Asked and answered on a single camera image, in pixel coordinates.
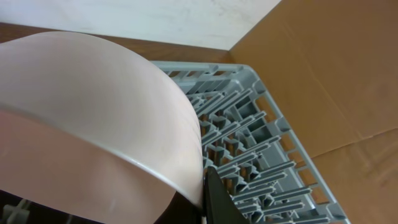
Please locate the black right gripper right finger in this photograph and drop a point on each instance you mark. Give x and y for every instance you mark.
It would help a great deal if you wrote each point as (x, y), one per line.
(218, 205)

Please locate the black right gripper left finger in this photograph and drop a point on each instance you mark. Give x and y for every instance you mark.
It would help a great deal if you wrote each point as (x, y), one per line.
(180, 211)

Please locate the pink white bowl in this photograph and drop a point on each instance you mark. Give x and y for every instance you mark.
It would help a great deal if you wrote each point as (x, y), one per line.
(91, 128)

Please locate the grey dishwasher rack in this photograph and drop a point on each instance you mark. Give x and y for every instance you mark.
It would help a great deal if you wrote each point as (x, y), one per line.
(246, 138)

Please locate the brown cardboard box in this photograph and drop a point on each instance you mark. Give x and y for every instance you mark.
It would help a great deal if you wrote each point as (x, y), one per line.
(331, 67)

